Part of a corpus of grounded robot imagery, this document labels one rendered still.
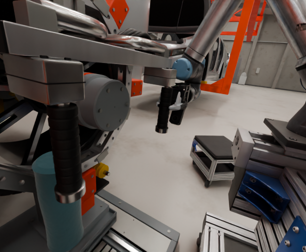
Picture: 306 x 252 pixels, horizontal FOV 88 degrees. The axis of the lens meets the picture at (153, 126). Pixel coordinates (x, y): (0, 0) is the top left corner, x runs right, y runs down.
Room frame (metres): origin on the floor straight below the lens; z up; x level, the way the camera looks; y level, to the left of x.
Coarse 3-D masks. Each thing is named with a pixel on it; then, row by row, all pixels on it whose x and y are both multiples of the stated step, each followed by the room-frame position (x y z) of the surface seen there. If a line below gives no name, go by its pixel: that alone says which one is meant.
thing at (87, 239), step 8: (104, 216) 0.63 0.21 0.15; (112, 216) 0.62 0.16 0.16; (96, 224) 0.58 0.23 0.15; (104, 224) 0.57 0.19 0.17; (112, 224) 0.62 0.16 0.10; (88, 232) 0.53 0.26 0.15; (96, 232) 0.52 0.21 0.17; (104, 232) 0.57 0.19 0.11; (80, 240) 0.49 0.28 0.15; (88, 240) 0.48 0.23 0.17; (96, 240) 0.52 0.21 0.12; (72, 248) 0.46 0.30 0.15; (80, 248) 0.46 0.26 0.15; (88, 248) 0.48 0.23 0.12
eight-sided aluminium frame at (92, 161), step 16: (96, 0) 0.51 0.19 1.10; (96, 16) 0.56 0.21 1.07; (112, 32) 0.57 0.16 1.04; (128, 80) 0.66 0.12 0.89; (128, 112) 0.67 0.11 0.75; (96, 144) 0.56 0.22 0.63; (96, 160) 0.50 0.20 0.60; (0, 176) 0.27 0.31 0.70; (16, 176) 0.29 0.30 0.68; (32, 176) 0.32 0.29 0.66; (32, 192) 0.31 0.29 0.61
